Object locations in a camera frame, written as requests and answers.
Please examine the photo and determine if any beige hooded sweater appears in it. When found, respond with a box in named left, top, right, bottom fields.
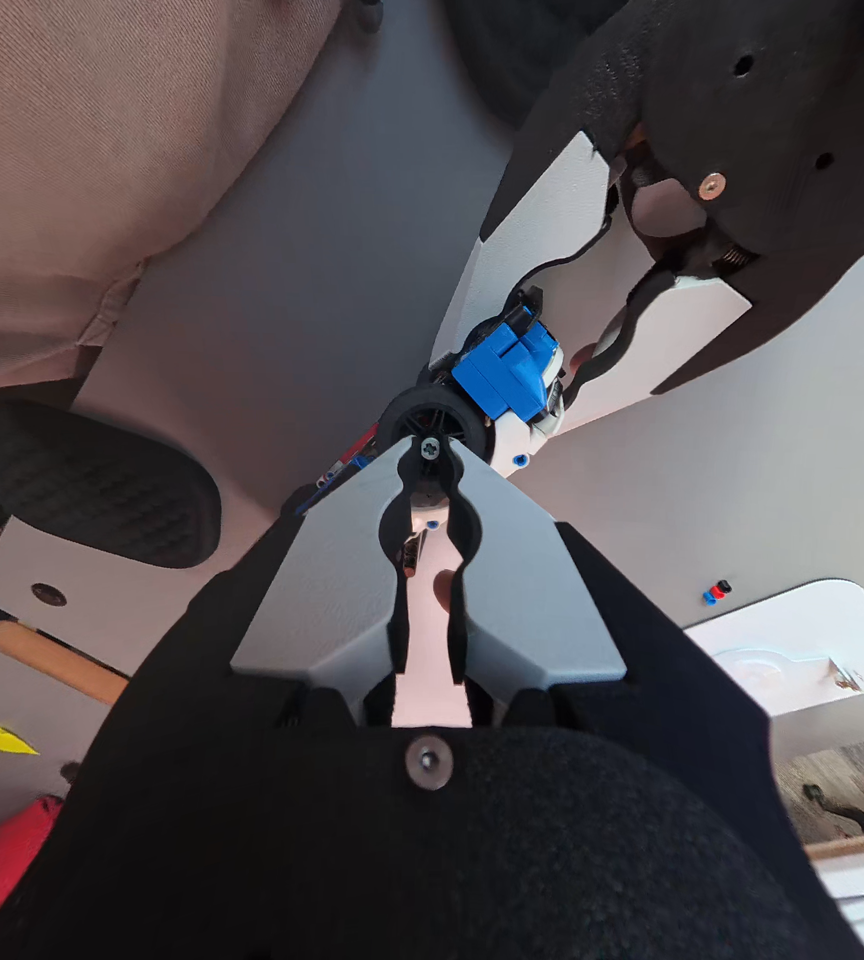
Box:
left=0, top=0, right=343, bottom=395

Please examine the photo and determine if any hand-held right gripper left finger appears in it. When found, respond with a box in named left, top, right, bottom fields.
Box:
left=231, top=437, right=421, bottom=725

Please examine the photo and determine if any toy brick race car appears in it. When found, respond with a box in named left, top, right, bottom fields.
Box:
left=282, top=288, right=577, bottom=579

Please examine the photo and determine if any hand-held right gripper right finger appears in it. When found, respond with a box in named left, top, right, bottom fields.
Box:
left=443, top=441, right=628, bottom=727

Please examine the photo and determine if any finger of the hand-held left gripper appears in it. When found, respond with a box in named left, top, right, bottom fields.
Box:
left=552, top=266, right=754, bottom=435
left=428, top=129, right=620, bottom=369

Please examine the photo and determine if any wood-edged table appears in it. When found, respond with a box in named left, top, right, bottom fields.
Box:
left=0, top=618, right=130, bottom=826

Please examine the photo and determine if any grey desk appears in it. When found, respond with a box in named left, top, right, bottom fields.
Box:
left=0, top=0, right=864, bottom=732

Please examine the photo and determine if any white book stand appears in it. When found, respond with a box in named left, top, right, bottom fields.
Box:
left=683, top=577, right=864, bottom=762

